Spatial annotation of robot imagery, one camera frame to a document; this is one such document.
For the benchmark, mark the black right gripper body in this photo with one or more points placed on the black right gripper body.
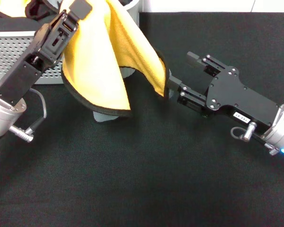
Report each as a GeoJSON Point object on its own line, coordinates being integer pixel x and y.
{"type": "Point", "coordinates": [229, 92]}

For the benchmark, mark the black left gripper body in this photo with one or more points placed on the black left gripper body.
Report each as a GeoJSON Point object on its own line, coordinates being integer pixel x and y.
{"type": "Point", "coordinates": [26, 71]}

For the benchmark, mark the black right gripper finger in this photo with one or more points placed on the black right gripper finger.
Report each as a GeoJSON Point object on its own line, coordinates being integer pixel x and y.
{"type": "Point", "coordinates": [175, 84]}
{"type": "Point", "coordinates": [192, 58]}

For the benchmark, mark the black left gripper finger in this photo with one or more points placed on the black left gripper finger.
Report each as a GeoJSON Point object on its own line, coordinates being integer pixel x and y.
{"type": "Point", "coordinates": [81, 8]}

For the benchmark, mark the yellow towel with black trim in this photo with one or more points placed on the yellow towel with black trim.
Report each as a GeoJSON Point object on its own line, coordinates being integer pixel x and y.
{"type": "Point", "coordinates": [97, 59]}

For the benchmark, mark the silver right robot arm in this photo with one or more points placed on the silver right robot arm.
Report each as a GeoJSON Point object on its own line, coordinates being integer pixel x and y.
{"type": "Point", "coordinates": [281, 127]}

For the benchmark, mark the grey perforated storage box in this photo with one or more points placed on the grey perforated storage box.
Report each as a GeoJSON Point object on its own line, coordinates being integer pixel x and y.
{"type": "Point", "coordinates": [14, 52]}

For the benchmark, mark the grey towel with black trim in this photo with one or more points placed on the grey towel with black trim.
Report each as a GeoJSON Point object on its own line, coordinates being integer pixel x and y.
{"type": "Point", "coordinates": [38, 9]}

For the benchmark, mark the orange-yellow towel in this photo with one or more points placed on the orange-yellow towel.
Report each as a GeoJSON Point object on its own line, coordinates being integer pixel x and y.
{"type": "Point", "coordinates": [14, 7]}

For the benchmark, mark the black tablecloth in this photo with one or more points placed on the black tablecloth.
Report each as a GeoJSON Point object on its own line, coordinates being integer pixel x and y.
{"type": "Point", "coordinates": [156, 165]}

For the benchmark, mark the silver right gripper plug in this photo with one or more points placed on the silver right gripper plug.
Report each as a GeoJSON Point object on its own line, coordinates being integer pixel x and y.
{"type": "Point", "coordinates": [249, 132]}

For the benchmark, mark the black cloth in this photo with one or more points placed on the black cloth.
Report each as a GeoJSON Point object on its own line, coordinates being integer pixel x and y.
{"type": "Point", "coordinates": [9, 23]}

